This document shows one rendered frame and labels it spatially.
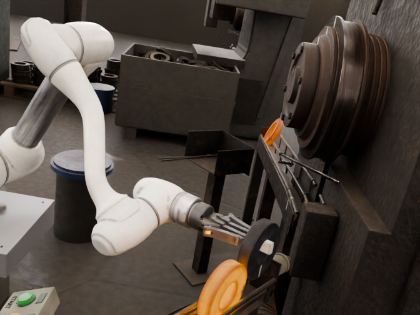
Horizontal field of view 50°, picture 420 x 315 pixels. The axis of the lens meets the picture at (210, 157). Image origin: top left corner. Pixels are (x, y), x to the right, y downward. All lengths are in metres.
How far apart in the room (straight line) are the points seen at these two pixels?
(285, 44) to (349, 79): 3.11
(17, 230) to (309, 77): 1.14
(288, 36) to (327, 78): 3.06
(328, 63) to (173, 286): 1.35
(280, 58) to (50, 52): 3.28
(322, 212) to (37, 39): 0.96
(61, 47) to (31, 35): 0.09
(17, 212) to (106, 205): 0.73
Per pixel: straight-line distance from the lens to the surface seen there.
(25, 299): 1.19
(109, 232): 1.15
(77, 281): 2.25
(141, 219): 1.19
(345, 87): 1.33
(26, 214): 1.85
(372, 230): 1.20
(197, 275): 2.35
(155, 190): 1.25
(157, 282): 2.28
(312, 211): 1.38
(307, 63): 1.41
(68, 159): 2.43
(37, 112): 1.68
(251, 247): 1.08
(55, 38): 1.39
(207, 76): 3.90
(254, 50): 4.39
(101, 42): 1.50
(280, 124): 2.63
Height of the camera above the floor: 1.36
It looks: 20 degrees down
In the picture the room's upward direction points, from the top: 10 degrees clockwise
